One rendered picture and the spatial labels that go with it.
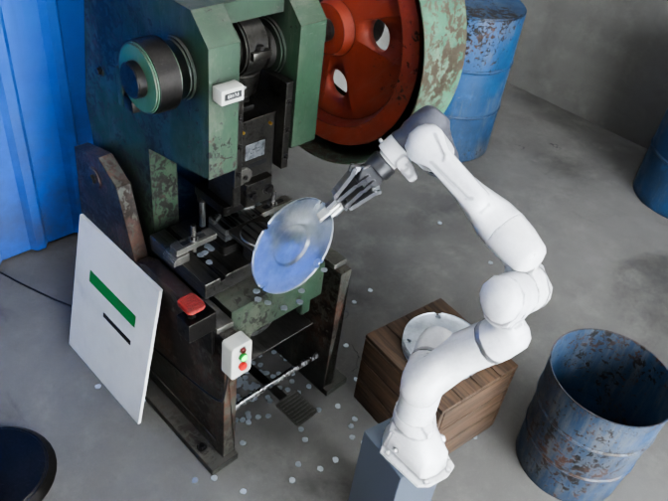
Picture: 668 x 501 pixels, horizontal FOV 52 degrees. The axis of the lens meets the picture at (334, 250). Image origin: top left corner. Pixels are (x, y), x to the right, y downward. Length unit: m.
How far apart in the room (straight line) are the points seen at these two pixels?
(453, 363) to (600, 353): 1.05
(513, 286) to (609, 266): 2.23
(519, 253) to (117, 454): 1.59
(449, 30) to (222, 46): 0.61
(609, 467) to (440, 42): 1.48
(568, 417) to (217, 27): 1.59
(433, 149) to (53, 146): 1.94
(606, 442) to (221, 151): 1.50
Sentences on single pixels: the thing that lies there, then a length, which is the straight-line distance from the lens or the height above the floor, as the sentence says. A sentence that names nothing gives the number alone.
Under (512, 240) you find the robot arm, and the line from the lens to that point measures 1.60.
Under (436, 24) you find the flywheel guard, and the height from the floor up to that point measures 1.48.
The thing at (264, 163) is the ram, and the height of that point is 1.00.
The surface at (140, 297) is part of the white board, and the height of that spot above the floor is 0.50.
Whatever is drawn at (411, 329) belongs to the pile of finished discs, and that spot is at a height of 0.39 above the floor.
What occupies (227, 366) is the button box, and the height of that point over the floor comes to 0.54.
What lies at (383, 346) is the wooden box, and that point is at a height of 0.35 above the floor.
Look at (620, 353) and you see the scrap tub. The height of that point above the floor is 0.41.
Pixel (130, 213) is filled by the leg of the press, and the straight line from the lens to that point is 2.30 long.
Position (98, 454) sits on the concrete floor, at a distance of 2.59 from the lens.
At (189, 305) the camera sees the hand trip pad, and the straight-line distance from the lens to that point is 1.94.
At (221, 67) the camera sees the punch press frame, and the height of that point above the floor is 1.38.
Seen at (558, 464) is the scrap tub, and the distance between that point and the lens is 2.56.
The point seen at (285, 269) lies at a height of 0.90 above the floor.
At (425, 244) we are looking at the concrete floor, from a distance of 3.51.
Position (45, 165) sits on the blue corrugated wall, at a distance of 3.19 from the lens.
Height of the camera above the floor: 2.12
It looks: 39 degrees down
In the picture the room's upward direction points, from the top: 8 degrees clockwise
